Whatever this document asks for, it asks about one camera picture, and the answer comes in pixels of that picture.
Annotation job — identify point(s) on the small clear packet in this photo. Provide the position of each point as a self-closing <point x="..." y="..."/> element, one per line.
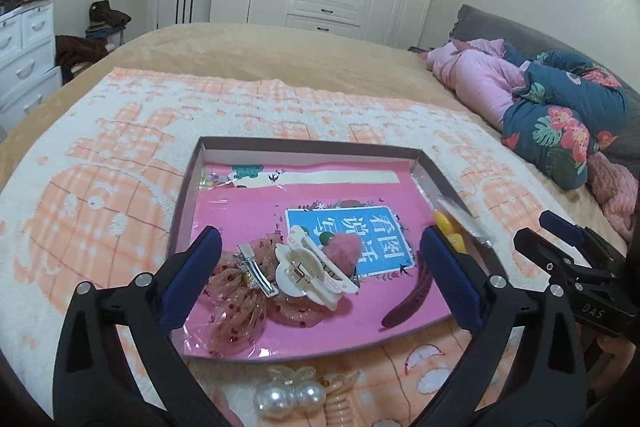
<point x="215" y="179"/>

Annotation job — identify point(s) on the clear plastic packet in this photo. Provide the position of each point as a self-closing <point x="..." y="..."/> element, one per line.
<point x="472" y="219"/>

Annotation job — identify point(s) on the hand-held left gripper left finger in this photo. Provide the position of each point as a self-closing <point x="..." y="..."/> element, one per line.
<point x="192" y="272"/>

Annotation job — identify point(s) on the pink knitted blanket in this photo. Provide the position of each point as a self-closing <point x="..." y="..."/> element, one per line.
<point x="615" y="192"/>

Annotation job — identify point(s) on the pink picture book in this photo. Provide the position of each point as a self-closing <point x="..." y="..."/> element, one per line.
<point x="250" y="207"/>

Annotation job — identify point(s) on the beige translucent hair claw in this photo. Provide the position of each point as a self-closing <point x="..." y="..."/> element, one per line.
<point x="340" y="399"/>

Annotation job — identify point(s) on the bed with beige sheet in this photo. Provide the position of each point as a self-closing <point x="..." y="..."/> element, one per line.
<point x="275" y="52"/>

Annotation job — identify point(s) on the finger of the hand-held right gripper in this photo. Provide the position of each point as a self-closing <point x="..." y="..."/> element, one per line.
<point x="565" y="224"/>
<point x="545" y="254"/>

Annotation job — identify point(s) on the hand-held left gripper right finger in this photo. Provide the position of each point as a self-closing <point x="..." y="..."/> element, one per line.
<point x="452" y="277"/>

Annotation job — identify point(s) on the white hair claw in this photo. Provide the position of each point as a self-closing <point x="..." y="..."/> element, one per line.
<point x="305" y="277"/>

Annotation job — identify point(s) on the white drawer cabinet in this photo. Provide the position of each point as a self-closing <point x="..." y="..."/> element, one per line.
<point x="25" y="57"/>

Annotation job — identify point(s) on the person's right hand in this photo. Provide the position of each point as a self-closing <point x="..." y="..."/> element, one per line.
<point x="612" y="357"/>

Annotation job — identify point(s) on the translucent yellowish hair clip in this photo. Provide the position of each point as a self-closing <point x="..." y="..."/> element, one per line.
<point x="290" y="376"/>

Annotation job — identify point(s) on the dark red hair clip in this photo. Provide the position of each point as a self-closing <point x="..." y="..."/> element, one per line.
<point x="407" y="302"/>

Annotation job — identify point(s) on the grey padded headboard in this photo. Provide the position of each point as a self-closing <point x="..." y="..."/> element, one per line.
<point x="575" y="37"/>

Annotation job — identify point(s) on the dark clothes on stool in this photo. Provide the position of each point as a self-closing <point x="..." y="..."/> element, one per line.
<point x="95" y="37"/>

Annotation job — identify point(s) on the shallow grey cardboard box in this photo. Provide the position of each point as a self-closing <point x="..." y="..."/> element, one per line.
<point x="190" y="207"/>

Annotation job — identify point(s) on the pink quilt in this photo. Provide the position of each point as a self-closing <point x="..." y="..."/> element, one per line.
<point x="475" y="77"/>

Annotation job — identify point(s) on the yellow hair clip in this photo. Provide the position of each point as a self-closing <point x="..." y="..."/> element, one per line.
<point x="447" y="232"/>

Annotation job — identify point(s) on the blue floral quilt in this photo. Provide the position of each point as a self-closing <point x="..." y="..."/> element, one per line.
<point x="560" y="127"/>

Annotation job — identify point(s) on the pink organza bow hair clip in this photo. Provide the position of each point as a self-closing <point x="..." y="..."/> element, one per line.
<point x="235" y="307"/>

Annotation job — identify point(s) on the orange white patterned blanket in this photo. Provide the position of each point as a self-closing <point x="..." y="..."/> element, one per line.
<point x="100" y="157"/>

